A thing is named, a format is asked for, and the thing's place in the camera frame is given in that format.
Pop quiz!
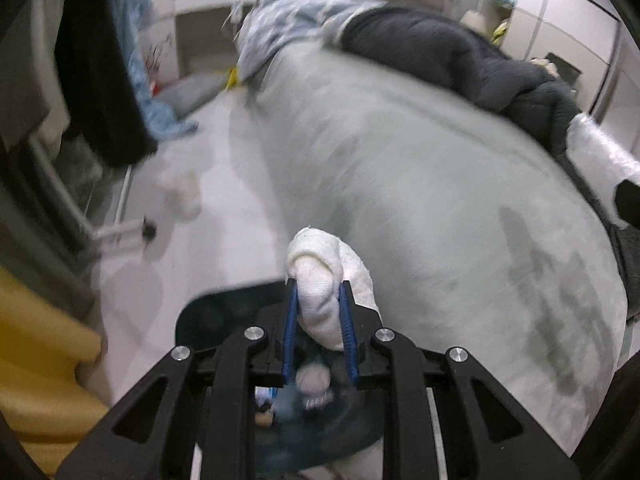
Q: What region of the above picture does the dark chair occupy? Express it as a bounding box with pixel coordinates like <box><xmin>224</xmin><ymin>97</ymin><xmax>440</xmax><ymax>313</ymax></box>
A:
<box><xmin>542</xmin><ymin>51</ymin><xmax>584</xmax><ymax>92</ymax></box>

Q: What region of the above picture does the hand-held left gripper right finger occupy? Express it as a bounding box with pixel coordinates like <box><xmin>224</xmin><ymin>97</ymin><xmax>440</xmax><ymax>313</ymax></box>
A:
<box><xmin>337</xmin><ymin>281</ymin><xmax>583</xmax><ymax>480</ymax></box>

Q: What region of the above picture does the yellow padded object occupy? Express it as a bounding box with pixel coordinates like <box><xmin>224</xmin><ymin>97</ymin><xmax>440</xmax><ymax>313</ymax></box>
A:
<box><xmin>0</xmin><ymin>265</ymin><xmax>109</xmax><ymax>462</ymax></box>

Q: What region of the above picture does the grey floor cushion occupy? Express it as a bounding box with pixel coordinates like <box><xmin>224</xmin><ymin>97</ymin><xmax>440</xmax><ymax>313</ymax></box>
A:
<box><xmin>160</xmin><ymin>71</ymin><xmax>227</xmax><ymax>117</ymax></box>

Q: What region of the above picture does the bed with grey-green sheet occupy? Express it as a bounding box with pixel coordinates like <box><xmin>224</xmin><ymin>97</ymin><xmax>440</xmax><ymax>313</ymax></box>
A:
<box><xmin>227</xmin><ymin>42</ymin><xmax>632</xmax><ymax>472</ymax></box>

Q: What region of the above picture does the white dressing table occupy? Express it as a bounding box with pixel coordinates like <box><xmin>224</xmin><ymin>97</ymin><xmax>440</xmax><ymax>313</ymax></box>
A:
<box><xmin>150</xmin><ymin>0</ymin><xmax>271</xmax><ymax>92</ymax></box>

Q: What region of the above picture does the dark trash bin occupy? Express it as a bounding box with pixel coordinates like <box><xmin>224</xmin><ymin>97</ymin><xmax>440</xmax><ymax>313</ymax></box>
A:
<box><xmin>175</xmin><ymin>280</ymin><xmax>387</xmax><ymax>472</ymax></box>

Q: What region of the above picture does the large white sock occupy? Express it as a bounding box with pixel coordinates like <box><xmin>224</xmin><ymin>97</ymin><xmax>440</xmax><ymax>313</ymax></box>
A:
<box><xmin>286</xmin><ymin>226</ymin><xmax>386</xmax><ymax>353</ymax></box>

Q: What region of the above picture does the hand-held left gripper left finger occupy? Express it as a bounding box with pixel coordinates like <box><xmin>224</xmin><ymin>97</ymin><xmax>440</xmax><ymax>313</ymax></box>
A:
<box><xmin>55</xmin><ymin>280</ymin><xmax>301</xmax><ymax>480</ymax></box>

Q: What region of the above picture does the black hanging cloth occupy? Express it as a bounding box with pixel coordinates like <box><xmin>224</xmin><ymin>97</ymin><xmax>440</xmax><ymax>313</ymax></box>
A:
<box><xmin>52</xmin><ymin>0</ymin><xmax>159</xmax><ymax>169</ymax></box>

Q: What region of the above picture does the blue patterned quilt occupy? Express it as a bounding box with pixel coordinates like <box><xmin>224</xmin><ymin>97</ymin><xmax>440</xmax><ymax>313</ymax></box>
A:
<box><xmin>235</xmin><ymin>0</ymin><xmax>387</xmax><ymax>85</ymax></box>

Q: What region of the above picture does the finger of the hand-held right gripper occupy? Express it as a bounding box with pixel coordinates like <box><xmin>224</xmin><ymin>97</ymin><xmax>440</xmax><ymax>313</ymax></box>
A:
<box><xmin>614</xmin><ymin>178</ymin><xmax>640</xmax><ymax>231</ymax></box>

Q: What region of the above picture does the light blue hanging cloth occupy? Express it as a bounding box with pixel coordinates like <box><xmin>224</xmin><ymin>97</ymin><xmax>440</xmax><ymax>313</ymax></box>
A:
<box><xmin>107</xmin><ymin>0</ymin><xmax>199</xmax><ymax>142</ymax></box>

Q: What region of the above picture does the white clothes rack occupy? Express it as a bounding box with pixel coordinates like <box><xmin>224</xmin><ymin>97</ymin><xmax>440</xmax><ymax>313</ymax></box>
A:
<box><xmin>0</xmin><ymin>130</ymin><xmax>159</xmax><ymax>261</ymax></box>

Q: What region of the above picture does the white wardrobe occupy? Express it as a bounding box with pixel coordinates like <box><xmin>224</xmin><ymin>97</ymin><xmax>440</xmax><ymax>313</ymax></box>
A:
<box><xmin>485</xmin><ymin>0</ymin><xmax>624</xmax><ymax>117</ymax></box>

